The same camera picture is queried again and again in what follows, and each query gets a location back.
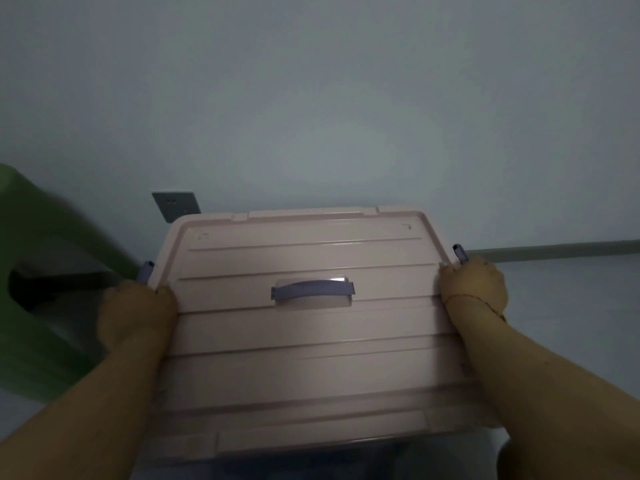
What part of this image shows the person's left hand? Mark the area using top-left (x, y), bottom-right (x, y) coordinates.
top-left (96, 281), bottom-right (179, 352)

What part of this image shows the person's right forearm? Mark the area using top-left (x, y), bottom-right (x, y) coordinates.
top-left (445, 296), bottom-right (640, 480)

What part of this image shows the person's left forearm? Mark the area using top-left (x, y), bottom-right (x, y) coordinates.
top-left (0, 325), bottom-right (171, 480)

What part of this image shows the green plastic chair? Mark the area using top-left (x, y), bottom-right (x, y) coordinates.
top-left (0, 164), bottom-right (140, 403)

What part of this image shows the pink plastic storage box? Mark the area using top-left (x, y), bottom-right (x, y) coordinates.
top-left (136, 206), bottom-right (501, 465)

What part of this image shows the grey skirting board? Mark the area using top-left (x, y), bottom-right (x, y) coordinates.
top-left (467, 240), bottom-right (640, 263)

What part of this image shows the grey wall socket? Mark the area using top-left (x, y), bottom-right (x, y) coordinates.
top-left (151, 192), bottom-right (202, 223)

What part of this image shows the person's right hand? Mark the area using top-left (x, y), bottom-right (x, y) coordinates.
top-left (438, 258), bottom-right (509, 323)

